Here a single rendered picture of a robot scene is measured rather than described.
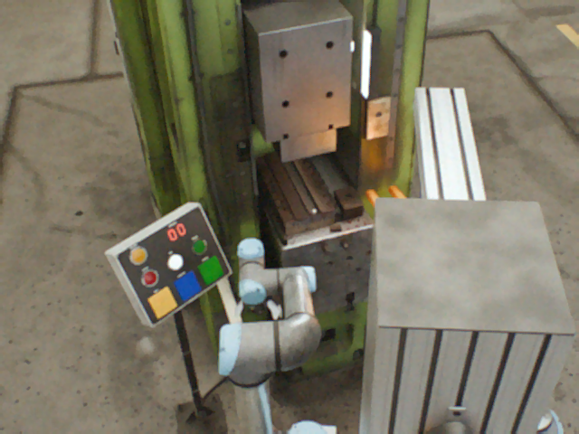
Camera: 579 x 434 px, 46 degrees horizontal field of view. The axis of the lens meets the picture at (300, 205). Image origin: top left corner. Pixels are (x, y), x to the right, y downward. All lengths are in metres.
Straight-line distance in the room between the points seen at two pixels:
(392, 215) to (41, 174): 3.78
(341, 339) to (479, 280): 2.26
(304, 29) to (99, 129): 3.00
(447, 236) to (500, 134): 3.76
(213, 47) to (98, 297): 1.91
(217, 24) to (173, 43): 0.15
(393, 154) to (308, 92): 0.62
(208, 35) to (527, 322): 1.51
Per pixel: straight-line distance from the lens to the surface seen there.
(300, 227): 2.56
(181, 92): 2.24
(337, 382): 3.25
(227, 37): 2.19
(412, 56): 2.49
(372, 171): 2.71
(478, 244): 1.00
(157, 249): 2.25
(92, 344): 3.56
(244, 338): 1.58
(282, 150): 2.30
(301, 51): 2.12
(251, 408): 1.74
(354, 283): 2.82
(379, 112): 2.53
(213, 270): 2.35
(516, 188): 4.32
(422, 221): 1.02
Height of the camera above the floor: 2.72
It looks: 42 degrees down
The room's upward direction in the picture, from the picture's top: 2 degrees counter-clockwise
